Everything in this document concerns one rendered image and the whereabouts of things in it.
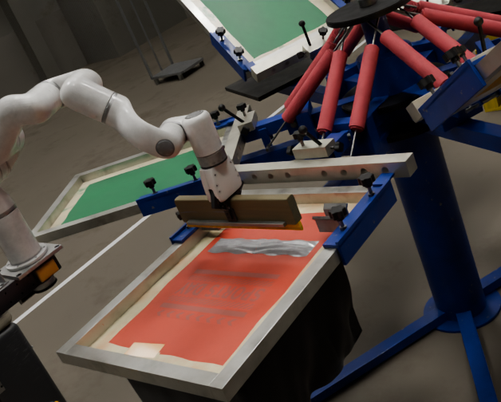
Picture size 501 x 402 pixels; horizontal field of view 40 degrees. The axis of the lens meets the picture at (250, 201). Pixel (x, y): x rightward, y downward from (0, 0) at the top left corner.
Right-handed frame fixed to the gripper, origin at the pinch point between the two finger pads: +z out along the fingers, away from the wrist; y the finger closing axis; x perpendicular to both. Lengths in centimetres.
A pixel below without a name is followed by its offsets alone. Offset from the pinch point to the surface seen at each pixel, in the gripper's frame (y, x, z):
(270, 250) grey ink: -0.9, 5.8, 13.0
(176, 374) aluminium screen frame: 48, 16, 11
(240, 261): 3.7, -1.7, 13.9
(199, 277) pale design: 12.2, -10.3, 14.0
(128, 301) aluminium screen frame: 26.5, -24.9, 12.7
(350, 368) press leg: -48, -26, 104
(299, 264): 3.7, 18.5, 13.6
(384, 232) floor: -150, -62, 109
